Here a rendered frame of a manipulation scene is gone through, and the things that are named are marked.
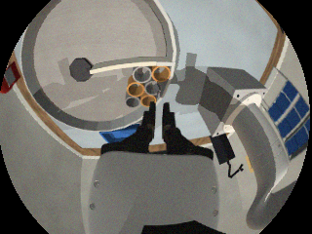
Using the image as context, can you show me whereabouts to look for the blue crate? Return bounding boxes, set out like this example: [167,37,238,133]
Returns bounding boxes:
[99,120,141,143]

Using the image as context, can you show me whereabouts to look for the bronze cylinder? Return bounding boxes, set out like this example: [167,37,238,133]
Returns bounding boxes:
[140,92,156,107]
[150,65,171,82]
[127,75,144,97]

